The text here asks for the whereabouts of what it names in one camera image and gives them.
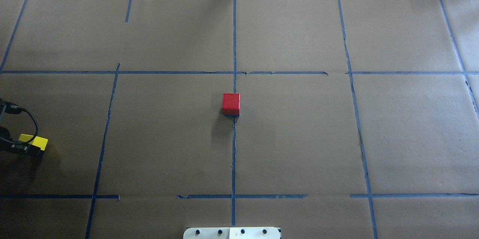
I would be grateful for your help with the yellow wooden block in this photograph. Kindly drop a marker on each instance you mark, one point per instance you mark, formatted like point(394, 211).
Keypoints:
point(39, 143)

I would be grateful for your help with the red wooden block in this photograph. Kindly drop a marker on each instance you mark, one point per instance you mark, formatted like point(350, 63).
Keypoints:
point(231, 104)

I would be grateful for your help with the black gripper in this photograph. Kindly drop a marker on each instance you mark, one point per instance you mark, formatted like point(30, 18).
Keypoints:
point(23, 148)

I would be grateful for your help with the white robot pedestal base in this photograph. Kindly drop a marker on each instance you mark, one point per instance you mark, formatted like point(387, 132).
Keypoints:
point(232, 233)

